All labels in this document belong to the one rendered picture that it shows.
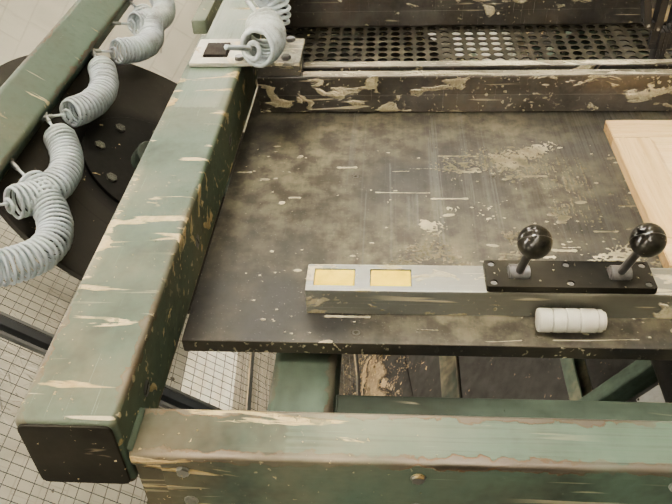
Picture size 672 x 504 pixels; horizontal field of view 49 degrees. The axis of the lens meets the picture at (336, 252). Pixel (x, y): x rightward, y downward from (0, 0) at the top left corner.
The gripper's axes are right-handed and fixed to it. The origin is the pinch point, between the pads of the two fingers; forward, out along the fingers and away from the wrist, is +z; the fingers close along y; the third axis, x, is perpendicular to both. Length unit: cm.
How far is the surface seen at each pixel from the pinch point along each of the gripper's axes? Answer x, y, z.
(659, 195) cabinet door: 35.3, 7.8, 6.5
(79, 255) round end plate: 19, 106, 33
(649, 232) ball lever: 62, 19, -8
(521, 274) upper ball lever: 57, 31, 3
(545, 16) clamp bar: -30.7, 13.6, 6.6
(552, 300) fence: 59, 27, 5
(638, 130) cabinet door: 16.9, 6.2, 6.5
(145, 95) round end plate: -43, 109, 31
